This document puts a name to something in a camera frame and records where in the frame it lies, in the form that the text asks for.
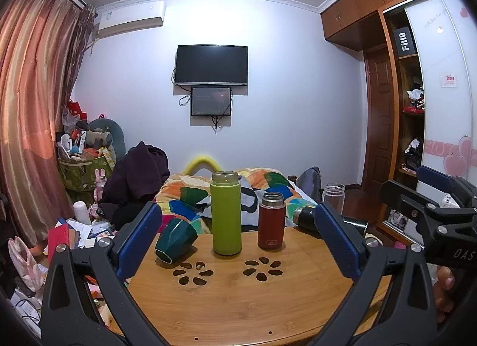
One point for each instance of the pink rabbit toy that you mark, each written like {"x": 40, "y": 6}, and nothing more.
{"x": 100, "y": 184}

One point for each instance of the clear glass jar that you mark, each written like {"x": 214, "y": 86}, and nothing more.
{"x": 333, "y": 200}

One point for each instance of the wall-mounted black television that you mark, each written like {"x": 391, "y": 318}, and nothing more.
{"x": 211, "y": 64}

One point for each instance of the wooden wardrobe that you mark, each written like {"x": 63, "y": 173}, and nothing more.
{"x": 439, "y": 51}

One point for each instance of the round wooden table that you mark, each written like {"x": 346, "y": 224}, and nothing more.
{"x": 231, "y": 301}

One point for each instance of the white air conditioner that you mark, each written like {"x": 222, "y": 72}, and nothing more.
{"x": 130, "y": 18}

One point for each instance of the red booklet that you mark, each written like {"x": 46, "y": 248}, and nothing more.
{"x": 61, "y": 240}

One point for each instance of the black box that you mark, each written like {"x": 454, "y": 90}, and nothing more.
{"x": 404, "y": 42}

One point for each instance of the red bag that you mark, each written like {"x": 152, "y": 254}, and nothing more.
{"x": 76, "y": 109}

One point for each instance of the dark green cup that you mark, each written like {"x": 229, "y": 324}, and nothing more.
{"x": 175, "y": 241}

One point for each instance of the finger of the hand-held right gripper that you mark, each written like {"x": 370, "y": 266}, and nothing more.
{"x": 404, "y": 199}
{"x": 436, "y": 177}

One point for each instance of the pink floral bag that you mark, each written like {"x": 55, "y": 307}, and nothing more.
{"x": 26, "y": 262}

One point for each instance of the pink brown curtain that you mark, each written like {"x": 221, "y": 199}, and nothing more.
{"x": 29, "y": 107}

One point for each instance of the red white sticker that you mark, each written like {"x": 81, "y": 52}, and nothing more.
{"x": 449, "y": 80}

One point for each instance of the dark clothing pile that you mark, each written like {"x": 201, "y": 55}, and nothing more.
{"x": 138, "y": 178}

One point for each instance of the red thermos bottle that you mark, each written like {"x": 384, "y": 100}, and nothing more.
{"x": 271, "y": 225}

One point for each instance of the black thermos bottle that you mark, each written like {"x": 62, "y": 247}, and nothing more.
{"x": 305, "y": 217}

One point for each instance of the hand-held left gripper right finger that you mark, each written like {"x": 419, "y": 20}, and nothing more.
{"x": 335, "y": 241}

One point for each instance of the small black wall monitor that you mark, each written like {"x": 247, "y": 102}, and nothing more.
{"x": 210, "y": 101}

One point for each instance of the colourful patterned blanket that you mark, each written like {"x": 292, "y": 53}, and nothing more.
{"x": 186, "y": 193}

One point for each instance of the tall lime green bottle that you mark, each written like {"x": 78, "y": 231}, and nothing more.
{"x": 225, "y": 215}

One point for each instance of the brown wooden door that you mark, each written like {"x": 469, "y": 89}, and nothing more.
{"x": 380, "y": 118}

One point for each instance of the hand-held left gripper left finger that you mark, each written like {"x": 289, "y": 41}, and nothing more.
{"x": 138, "y": 236}

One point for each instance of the person's right hand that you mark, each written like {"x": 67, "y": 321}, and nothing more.
{"x": 444, "y": 294}

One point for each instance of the yellow foam tube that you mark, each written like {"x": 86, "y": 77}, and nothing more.
{"x": 203, "y": 161}

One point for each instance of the green storage basket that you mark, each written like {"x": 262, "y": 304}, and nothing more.
{"x": 84, "y": 172}

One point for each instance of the grey backpack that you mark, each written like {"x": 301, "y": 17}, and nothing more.
{"x": 311, "y": 184}

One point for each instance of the white plastic bottle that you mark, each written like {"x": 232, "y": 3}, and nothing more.
{"x": 80, "y": 212}

